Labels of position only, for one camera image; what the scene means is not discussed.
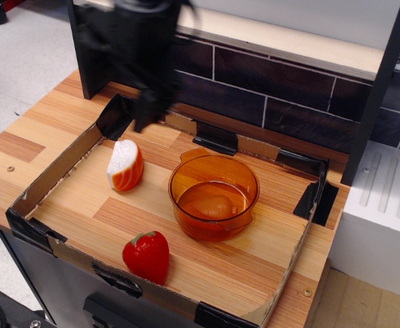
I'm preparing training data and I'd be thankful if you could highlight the black left frame post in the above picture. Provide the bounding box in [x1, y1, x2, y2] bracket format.
[66, 1, 116, 99]

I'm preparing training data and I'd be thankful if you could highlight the transparent orange plastic pot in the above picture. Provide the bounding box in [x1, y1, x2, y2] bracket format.
[168, 148, 260, 241]

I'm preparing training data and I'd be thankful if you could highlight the white orange toy sushi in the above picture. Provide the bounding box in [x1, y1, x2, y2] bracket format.
[107, 139, 144, 191]

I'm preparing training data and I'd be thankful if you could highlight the black vertical frame post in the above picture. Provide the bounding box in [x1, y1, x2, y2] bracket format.
[341, 6, 400, 186]

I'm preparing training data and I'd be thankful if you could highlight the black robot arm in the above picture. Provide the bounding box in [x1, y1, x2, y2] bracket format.
[68, 1, 190, 133]

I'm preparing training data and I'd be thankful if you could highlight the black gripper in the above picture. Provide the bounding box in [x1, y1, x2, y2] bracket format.
[90, 20, 181, 133]

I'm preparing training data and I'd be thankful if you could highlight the dark tile backsplash panel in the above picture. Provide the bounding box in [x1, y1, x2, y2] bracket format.
[96, 8, 400, 154]

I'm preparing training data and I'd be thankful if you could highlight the cardboard fence with black tape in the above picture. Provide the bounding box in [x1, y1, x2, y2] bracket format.
[6, 95, 329, 327]

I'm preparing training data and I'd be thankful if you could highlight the white ribbed sink block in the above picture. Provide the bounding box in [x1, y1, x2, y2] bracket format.
[329, 141, 400, 295]

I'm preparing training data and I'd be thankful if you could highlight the orange toy carrot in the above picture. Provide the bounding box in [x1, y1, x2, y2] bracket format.
[182, 195, 238, 220]

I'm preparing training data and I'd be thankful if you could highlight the red toy strawberry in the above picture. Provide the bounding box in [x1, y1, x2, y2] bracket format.
[122, 231, 170, 285]

